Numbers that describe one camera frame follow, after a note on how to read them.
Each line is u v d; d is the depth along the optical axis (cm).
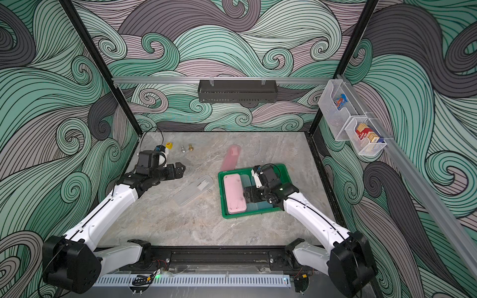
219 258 74
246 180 95
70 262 39
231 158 107
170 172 73
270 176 63
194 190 93
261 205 88
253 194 71
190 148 111
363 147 64
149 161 62
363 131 66
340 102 84
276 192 57
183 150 110
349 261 38
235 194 87
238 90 105
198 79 93
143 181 57
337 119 83
